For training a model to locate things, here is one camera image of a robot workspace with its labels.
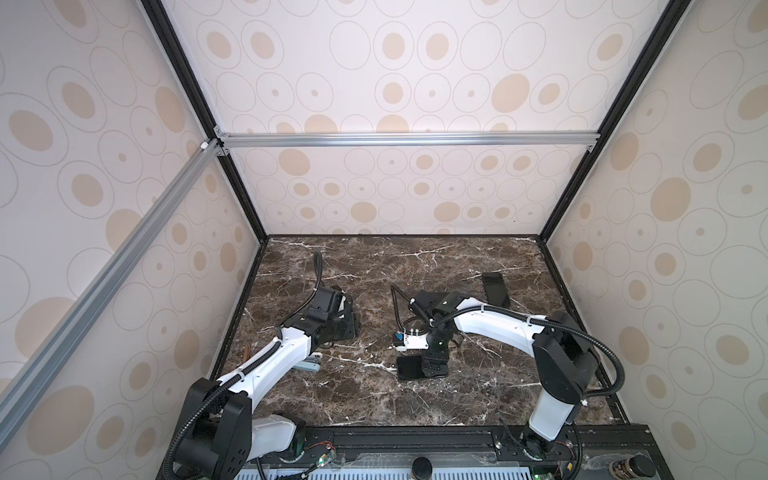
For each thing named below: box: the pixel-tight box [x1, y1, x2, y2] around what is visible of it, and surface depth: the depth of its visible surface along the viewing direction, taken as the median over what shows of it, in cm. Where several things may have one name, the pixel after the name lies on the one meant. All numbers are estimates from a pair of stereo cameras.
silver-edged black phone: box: [482, 272, 511, 307], surface depth 106 cm
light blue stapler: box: [293, 352, 323, 372], surface depth 87 cm
